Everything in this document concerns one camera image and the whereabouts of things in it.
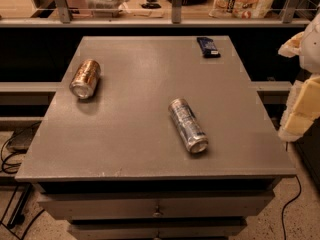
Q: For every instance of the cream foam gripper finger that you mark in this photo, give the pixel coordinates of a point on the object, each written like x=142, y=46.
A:
x=302, y=109
x=292, y=47

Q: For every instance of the orange soda can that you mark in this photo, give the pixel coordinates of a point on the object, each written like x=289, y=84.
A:
x=85, y=79

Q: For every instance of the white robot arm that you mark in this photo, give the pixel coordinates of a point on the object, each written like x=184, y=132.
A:
x=310, y=58

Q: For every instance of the silver blue tall can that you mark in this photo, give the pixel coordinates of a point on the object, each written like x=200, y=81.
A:
x=194, y=138

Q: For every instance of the grey metal railing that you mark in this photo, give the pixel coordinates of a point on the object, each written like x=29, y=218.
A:
x=140, y=13

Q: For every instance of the colourful printed snack bag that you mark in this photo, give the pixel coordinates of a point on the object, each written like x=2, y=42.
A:
x=244, y=9

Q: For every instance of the dark blue snack bar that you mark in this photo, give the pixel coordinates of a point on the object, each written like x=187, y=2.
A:
x=208, y=48

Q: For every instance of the clear plastic container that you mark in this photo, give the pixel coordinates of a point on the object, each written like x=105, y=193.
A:
x=104, y=8

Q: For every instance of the grey drawer cabinet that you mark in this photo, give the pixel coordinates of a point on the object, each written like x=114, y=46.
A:
x=124, y=141

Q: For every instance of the lower grey drawer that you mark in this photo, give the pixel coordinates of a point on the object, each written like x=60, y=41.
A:
x=168, y=230

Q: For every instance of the grey drawer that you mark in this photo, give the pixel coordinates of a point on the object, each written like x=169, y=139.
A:
x=168, y=230
x=118, y=206

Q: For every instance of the upper grey drawer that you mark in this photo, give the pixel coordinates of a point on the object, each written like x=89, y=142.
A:
x=118, y=206

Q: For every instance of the grey power box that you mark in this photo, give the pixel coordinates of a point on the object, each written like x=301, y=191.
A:
x=21, y=140

